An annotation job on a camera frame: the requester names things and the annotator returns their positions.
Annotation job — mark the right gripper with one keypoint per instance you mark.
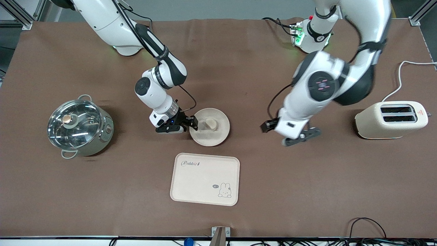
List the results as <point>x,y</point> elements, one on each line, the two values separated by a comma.
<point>182,120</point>

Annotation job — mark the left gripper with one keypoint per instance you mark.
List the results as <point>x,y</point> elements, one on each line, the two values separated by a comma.
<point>268,125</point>

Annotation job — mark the small white steamed bun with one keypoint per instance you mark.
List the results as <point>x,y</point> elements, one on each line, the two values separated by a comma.
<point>211,124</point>

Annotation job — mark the round beige plate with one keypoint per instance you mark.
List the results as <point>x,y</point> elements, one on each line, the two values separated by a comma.
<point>220,135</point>

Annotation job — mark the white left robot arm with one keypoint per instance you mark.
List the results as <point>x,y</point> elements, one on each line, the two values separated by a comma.
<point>327,82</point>

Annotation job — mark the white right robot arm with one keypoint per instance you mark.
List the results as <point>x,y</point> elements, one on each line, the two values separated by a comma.
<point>109,24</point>

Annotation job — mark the beige rabbit print tray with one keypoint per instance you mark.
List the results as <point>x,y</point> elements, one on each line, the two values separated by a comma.
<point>205,181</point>

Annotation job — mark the steel pot with glass lid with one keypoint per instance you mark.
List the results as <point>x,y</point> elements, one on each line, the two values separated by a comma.
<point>104,131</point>

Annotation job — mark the cream two-slot toaster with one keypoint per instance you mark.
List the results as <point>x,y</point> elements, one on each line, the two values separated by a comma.
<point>379,124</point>

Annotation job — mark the brown table mat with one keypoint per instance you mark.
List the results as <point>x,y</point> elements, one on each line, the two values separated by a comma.
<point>239,68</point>

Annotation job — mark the glass pot lid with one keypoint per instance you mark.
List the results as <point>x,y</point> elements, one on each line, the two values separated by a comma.
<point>75,123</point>

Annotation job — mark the blue round cap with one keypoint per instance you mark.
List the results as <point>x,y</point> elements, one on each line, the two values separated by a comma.
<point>188,242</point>

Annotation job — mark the grey metal camera bracket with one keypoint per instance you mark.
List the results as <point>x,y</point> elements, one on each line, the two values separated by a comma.
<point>220,234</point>

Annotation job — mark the aluminium frame profile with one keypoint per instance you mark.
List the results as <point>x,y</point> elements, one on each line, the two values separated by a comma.
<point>421,13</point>
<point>18,15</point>

